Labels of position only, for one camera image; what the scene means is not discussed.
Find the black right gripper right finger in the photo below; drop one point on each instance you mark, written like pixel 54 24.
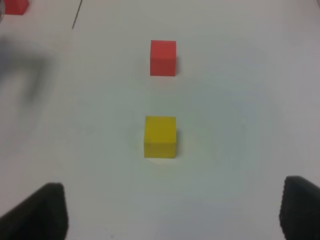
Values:
pixel 299 214

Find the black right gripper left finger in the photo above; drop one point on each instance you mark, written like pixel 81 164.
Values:
pixel 41 216

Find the yellow block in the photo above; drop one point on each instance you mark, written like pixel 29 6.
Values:
pixel 160 137

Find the red template block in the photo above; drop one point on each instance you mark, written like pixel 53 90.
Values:
pixel 16 7

